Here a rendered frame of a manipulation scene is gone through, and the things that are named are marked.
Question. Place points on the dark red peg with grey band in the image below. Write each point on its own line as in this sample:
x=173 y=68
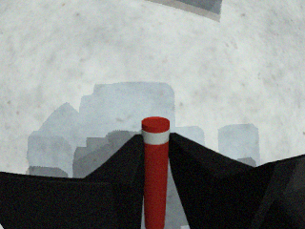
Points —
x=156 y=136

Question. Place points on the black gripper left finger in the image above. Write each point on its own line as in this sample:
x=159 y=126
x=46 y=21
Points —
x=109 y=198

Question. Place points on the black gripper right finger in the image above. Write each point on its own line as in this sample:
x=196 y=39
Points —
x=218 y=192

